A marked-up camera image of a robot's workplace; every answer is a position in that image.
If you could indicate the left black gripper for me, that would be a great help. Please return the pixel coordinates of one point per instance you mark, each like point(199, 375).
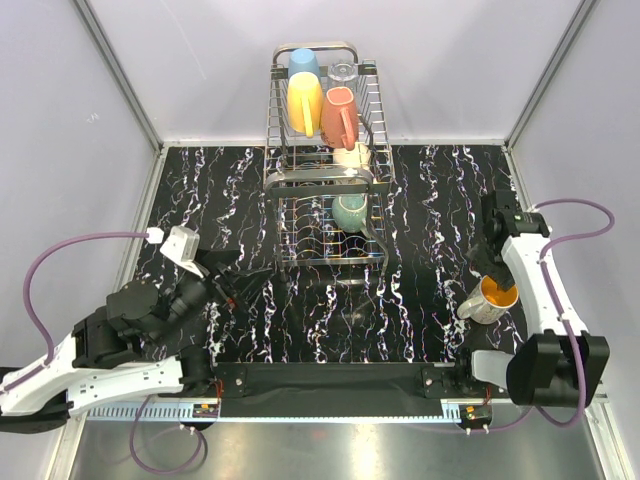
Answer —
point(241, 286)

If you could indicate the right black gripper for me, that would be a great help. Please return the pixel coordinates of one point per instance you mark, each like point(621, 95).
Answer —
point(476, 256)

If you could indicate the orange interior white mug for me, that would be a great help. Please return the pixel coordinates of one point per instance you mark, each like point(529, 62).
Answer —
point(487, 302)

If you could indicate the teal glazed ceramic mug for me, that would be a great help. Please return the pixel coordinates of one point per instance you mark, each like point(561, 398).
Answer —
point(349, 212)

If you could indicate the green interior white mug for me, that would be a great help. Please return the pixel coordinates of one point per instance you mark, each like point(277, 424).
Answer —
point(358, 157)

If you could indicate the pink handled white mug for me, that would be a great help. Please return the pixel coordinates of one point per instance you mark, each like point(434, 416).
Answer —
point(339, 119)

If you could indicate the pale yellow mug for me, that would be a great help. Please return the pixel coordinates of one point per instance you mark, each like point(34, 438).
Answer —
point(304, 103)

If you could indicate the light blue plastic cup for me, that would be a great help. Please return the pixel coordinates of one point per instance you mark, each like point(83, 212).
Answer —
point(303, 60)

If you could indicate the clear glass tumbler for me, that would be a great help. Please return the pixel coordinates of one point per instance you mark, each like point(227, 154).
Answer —
point(343, 74)

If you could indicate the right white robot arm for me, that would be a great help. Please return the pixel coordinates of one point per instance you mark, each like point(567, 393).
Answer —
point(560, 364)

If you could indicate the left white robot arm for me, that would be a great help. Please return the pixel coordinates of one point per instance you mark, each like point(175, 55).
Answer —
point(101, 360)

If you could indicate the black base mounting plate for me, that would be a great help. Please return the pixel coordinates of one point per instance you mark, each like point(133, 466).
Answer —
point(435, 380)

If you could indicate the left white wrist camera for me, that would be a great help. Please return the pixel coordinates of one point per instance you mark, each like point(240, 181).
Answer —
point(180, 246)

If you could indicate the steel wire dish rack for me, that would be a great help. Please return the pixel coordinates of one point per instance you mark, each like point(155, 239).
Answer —
point(302, 181)

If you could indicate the white slotted cable duct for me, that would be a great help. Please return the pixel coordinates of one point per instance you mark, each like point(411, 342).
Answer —
point(160, 411)

